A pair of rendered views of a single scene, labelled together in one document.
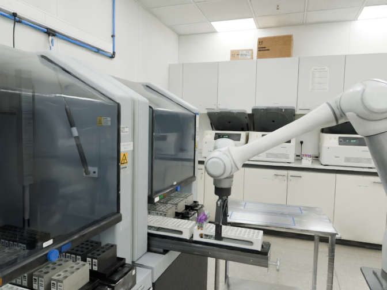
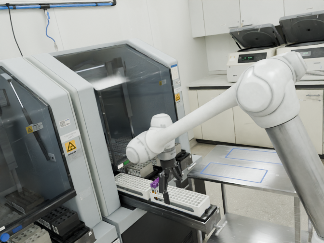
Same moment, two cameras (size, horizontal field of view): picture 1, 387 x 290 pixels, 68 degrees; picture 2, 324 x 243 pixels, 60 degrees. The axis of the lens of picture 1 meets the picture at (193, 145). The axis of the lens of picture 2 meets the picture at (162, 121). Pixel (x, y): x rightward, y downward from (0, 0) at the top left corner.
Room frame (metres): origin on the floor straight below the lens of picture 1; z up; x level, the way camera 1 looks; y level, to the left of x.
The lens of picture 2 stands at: (0.12, -0.60, 1.61)
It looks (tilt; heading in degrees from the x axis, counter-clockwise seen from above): 17 degrees down; 22
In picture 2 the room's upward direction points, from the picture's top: 10 degrees counter-clockwise
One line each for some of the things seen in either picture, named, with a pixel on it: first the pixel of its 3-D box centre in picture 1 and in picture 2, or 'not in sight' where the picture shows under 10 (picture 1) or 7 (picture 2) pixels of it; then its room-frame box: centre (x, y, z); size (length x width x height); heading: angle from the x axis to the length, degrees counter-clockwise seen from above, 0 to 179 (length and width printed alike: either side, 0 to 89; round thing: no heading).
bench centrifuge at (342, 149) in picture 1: (346, 135); not in sight; (3.42, -1.83, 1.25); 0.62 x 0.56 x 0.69; 160
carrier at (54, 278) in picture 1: (68, 278); (34, 242); (0.84, 0.37, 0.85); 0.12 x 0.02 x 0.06; 161
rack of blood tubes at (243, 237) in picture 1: (227, 236); (179, 199); (1.24, -0.16, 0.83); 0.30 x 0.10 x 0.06; 71
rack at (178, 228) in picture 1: (163, 226); (133, 186); (1.35, 0.14, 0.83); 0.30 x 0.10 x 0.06; 71
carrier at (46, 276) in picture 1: (56, 275); (29, 239); (0.86, 0.42, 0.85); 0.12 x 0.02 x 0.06; 161
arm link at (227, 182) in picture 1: (223, 180); (166, 152); (1.25, -0.14, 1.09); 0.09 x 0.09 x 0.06
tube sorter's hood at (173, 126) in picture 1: (138, 132); (114, 98); (1.65, 0.32, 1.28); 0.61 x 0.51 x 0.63; 161
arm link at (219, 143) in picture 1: (223, 156); (161, 131); (1.24, -0.13, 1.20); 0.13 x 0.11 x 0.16; 166
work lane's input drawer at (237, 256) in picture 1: (198, 243); (159, 202); (1.29, -0.03, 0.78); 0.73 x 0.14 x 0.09; 71
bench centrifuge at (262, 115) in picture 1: (272, 133); (307, 45); (3.70, -1.02, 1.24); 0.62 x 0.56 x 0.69; 161
